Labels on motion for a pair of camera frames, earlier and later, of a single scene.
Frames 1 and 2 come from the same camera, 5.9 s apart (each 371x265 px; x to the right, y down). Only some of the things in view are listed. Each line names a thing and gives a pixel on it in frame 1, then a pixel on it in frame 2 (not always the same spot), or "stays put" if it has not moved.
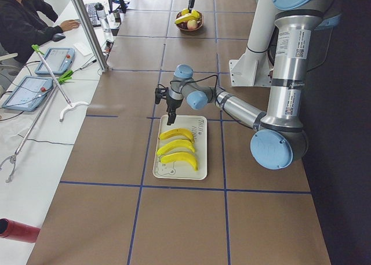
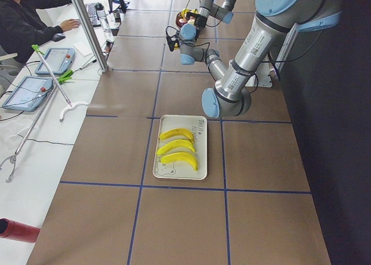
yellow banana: [177, 133] stays put
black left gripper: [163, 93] -> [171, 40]
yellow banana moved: [184, 156] stays put
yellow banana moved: [177, 144] stays put
